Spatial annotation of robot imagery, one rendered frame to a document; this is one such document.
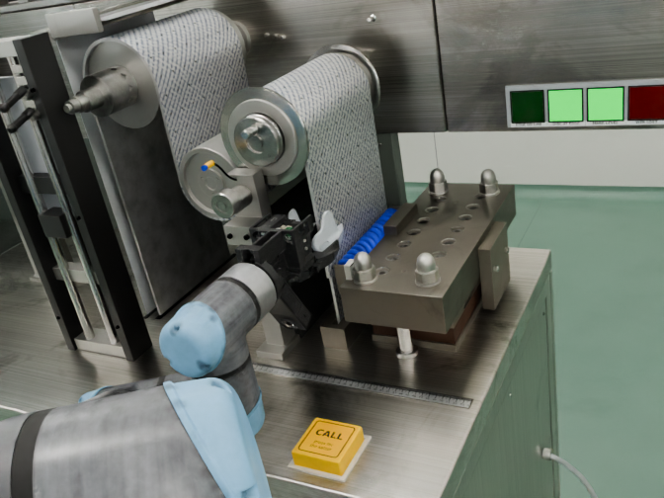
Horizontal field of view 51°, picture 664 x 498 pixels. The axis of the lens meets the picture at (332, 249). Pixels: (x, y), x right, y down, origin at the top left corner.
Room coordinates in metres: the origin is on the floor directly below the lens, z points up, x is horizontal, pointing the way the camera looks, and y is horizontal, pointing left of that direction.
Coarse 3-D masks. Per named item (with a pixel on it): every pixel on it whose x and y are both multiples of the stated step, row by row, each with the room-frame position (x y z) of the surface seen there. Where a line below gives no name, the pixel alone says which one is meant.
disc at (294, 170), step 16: (240, 96) 1.00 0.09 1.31; (256, 96) 0.99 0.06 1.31; (272, 96) 0.97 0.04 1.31; (224, 112) 1.02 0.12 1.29; (288, 112) 0.96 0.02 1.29; (224, 128) 1.02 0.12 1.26; (304, 128) 0.95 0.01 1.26; (224, 144) 1.03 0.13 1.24; (304, 144) 0.95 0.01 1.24; (240, 160) 1.02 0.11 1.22; (304, 160) 0.96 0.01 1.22; (272, 176) 0.99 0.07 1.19; (288, 176) 0.97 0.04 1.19
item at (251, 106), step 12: (240, 108) 1.00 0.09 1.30; (252, 108) 0.99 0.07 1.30; (264, 108) 0.98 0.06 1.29; (276, 108) 0.97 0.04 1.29; (240, 120) 1.00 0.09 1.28; (276, 120) 0.97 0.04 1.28; (288, 120) 0.96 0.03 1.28; (228, 132) 1.02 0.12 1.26; (288, 132) 0.96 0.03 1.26; (288, 144) 0.96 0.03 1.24; (240, 156) 1.01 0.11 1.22; (288, 156) 0.97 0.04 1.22; (264, 168) 0.99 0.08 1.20; (276, 168) 0.98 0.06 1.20; (288, 168) 0.97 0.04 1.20
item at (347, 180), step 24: (336, 144) 1.04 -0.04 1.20; (360, 144) 1.11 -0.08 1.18; (312, 168) 0.97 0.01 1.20; (336, 168) 1.03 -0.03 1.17; (360, 168) 1.09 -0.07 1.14; (312, 192) 0.96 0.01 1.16; (336, 192) 1.02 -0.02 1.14; (360, 192) 1.08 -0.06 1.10; (384, 192) 1.16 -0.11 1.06; (336, 216) 1.01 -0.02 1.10; (360, 216) 1.07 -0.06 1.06
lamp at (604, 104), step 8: (608, 88) 1.04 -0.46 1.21; (616, 88) 1.04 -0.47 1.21; (592, 96) 1.06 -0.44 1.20; (600, 96) 1.05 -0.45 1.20; (608, 96) 1.04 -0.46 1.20; (616, 96) 1.04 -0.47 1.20; (592, 104) 1.06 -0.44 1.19; (600, 104) 1.05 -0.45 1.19; (608, 104) 1.04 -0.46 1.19; (616, 104) 1.04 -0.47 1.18; (592, 112) 1.06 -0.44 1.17; (600, 112) 1.05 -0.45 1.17; (608, 112) 1.04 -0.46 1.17; (616, 112) 1.04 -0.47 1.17; (592, 120) 1.06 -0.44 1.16; (600, 120) 1.05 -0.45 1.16
